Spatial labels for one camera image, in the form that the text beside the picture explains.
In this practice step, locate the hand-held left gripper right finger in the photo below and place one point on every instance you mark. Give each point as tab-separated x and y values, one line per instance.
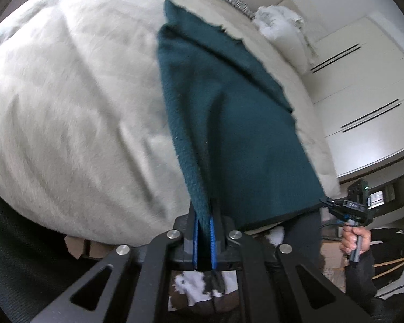
213	242

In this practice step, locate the white crumpled duvet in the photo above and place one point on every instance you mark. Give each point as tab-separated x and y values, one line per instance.
282	30

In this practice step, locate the white wardrobe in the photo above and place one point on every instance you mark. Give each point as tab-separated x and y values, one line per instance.
367	84

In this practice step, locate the person's right forearm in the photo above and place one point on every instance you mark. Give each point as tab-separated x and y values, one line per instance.
360	279

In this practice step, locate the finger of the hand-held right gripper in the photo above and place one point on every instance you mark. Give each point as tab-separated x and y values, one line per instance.
331	207

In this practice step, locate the black bag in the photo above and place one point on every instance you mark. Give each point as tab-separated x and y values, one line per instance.
390	259

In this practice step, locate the bed with beige sheet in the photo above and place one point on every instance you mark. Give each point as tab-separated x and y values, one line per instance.
70	107

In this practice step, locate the black white patterned slipper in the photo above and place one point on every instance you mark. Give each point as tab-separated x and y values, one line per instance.
195	286

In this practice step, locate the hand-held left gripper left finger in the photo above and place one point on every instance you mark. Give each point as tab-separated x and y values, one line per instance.
195	242

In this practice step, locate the person's right hand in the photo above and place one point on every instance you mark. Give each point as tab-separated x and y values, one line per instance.
363	239

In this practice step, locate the cardboard box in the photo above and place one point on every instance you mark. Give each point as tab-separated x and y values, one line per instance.
87	247

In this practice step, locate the dark green fleece garment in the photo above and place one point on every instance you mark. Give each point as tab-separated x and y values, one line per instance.
229	124

